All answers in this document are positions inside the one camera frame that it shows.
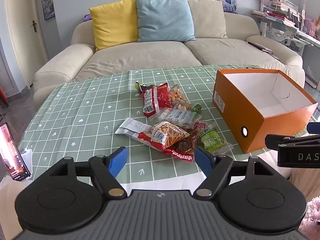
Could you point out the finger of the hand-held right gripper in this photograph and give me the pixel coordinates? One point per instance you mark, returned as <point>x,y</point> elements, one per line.
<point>277,140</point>
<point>314,127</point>

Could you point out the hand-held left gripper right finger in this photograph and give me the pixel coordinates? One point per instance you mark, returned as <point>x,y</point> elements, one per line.
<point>203,161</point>

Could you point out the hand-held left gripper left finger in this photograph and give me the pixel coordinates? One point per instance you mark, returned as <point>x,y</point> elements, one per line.
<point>117,161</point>

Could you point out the light green snack packet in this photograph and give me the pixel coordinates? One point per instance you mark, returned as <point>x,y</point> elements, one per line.
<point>212,138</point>

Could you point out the red packet brown strips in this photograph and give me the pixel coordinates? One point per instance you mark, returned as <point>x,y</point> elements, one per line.
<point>183,147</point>

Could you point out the orange cardboard box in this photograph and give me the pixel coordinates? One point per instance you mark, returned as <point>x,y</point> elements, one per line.
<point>255,127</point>

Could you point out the silver white snack packet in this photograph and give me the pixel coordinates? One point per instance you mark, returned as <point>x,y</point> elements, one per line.
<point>130,127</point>

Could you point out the red packet orange sticks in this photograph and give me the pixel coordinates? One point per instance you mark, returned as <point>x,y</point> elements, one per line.
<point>162,133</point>

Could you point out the clear packet white balls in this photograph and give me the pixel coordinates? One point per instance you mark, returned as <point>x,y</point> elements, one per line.
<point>175,116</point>

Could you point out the small dark green packet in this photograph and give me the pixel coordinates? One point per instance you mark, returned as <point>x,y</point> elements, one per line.
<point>196,108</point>

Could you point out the orange-brown snack packet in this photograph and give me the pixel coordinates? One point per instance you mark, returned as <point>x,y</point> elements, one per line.
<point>175,96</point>

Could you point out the large red snack packet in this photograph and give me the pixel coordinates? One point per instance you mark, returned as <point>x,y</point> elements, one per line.
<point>155,97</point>

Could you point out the dark gold snack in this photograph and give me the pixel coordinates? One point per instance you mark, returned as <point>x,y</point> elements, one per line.
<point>138,85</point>

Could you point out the beige cloth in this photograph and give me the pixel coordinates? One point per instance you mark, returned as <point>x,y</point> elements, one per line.
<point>305,182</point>

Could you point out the pink fluffy cloth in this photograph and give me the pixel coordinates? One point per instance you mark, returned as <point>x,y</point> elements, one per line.
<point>312,217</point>

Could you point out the green checked tablecloth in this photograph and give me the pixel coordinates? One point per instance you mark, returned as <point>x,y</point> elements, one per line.
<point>75,110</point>

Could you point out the white phone stand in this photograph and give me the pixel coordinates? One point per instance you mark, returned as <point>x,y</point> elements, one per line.
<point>28,158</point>

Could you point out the white study desk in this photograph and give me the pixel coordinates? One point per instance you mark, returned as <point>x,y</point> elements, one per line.
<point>282,30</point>

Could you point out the beige sofa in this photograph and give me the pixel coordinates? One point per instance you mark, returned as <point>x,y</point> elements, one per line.
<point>140,57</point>

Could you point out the smartphone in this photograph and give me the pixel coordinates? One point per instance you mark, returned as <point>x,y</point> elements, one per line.
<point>11,152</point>

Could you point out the stack of books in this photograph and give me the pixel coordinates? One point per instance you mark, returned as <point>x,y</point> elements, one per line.
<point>267,15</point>

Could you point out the yellow cushion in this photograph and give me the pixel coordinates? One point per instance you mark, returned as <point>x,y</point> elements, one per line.
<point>112,25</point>

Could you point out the beige cushion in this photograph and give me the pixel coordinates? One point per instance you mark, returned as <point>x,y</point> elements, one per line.
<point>210,20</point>

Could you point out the purple object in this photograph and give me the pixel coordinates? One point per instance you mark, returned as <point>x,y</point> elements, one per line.
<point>88,18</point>

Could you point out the blue cushion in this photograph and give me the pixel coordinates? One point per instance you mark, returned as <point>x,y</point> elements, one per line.
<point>165,20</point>

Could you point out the white door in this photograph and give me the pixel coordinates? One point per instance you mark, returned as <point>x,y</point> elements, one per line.
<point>25,30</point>

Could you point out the wall poster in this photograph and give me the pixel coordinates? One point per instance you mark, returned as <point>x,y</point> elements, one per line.
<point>47,2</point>

